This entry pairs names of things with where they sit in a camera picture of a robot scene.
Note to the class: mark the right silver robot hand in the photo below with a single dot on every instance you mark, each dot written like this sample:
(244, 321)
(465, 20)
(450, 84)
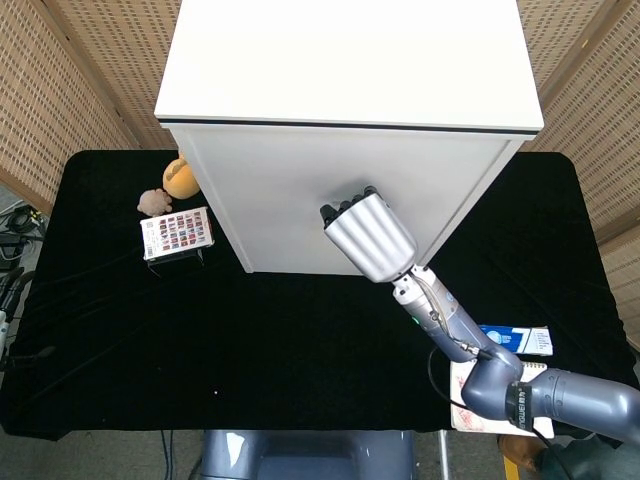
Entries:
(375, 235)

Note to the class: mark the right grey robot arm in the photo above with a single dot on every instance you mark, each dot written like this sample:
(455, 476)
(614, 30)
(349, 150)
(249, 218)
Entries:
(500, 385)

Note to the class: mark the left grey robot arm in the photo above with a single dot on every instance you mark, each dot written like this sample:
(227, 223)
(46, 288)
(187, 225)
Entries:
(2, 327)

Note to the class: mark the white cabinet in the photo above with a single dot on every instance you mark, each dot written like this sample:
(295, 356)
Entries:
(350, 75)

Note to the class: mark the black tablecloth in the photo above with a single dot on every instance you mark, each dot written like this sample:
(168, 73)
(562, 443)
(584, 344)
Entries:
(250, 325)

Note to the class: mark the blue toothpaste box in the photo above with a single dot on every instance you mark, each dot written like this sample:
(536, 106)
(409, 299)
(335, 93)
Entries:
(525, 340)

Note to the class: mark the spiral notebook with red sketches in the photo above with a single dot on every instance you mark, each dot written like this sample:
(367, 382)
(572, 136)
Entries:
(457, 415)

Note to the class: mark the yellow plush toy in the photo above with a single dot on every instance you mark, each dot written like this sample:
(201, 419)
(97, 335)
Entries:
(180, 180)

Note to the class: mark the brown plush toy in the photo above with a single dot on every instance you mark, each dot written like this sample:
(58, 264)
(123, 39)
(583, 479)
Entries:
(154, 201)

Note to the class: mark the metal table leg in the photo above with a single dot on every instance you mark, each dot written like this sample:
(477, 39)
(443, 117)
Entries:
(442, 455)

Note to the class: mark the grey robot torso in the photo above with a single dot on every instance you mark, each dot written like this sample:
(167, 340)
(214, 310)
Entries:
(300, 455)

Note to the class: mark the wicker folding screen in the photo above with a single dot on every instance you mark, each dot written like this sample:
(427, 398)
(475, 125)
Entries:
(75, 75)
(590, 100)

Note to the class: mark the brown shoe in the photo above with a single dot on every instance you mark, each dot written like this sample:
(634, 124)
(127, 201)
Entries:
(520, 450)

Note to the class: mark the dark trouser leg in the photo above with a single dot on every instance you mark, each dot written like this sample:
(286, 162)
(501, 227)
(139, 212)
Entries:
(590, 462)

